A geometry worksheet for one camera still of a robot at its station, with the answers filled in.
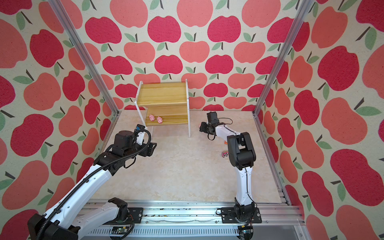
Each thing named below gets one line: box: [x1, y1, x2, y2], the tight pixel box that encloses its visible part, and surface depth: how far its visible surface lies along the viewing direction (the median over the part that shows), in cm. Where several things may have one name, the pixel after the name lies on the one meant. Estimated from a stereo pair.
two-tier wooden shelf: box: [134, 79, 191, 141], surface depth 90 cm
